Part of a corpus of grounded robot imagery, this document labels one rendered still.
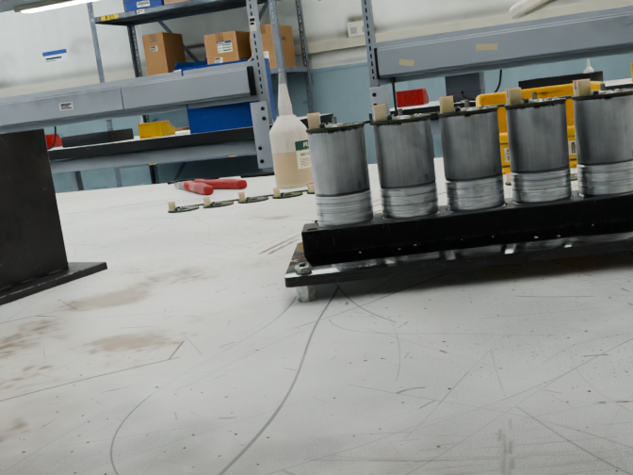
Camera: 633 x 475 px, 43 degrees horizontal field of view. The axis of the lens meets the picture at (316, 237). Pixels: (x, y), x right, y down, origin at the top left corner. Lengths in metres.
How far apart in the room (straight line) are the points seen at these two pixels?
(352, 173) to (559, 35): 2.31
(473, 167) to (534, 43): 2.30
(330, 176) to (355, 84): 4.61
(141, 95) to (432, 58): 1.09
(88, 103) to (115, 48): 2.47
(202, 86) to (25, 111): 0.78
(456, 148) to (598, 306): 0.10
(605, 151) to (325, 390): 0.18
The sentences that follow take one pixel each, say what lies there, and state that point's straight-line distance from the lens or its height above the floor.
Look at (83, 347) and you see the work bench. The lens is 0.29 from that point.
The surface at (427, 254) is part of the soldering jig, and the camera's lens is 0.31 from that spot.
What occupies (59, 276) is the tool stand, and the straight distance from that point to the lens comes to 0.42.
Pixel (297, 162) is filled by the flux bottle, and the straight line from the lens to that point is 0.70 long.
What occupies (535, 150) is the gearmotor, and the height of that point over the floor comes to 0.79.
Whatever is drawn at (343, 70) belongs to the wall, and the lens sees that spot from 4.96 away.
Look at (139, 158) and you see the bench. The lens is 3.17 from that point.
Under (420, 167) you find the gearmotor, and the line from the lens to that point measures 0.33.
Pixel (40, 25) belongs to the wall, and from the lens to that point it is 5.99.
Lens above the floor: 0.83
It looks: 10 degrees down
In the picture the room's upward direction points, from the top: 7 degrees counter-clockwise
